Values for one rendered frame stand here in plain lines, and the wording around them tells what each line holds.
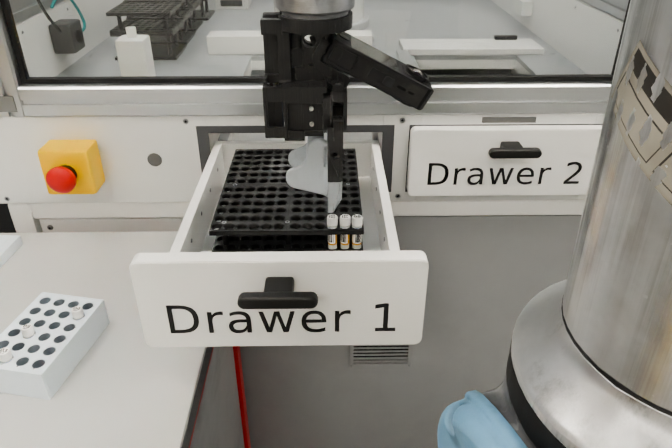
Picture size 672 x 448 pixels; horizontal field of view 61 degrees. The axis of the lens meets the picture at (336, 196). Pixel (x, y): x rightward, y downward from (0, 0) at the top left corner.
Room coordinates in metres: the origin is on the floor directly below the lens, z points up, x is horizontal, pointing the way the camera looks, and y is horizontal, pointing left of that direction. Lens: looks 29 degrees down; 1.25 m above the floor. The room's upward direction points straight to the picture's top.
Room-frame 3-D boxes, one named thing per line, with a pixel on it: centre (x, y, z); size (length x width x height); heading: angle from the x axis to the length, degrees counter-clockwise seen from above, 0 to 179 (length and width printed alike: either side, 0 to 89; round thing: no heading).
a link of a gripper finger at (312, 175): (0.54, 0.02, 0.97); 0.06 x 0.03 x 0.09; 91
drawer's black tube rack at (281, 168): (0.66, 0.06, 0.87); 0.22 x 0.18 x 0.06; 1
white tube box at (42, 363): (0.50, 0.34, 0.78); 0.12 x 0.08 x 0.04; 170
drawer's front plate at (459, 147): (0.78, -0.26, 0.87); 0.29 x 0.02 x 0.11; 91
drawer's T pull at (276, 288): (0.43, 0.05, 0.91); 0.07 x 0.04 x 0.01; 91
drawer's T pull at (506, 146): (0.76, -0.26, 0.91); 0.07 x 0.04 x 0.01; 91
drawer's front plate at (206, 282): (0.46, 0.05, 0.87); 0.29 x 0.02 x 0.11; 91
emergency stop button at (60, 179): (0.72, 0.39, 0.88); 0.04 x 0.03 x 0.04; 91
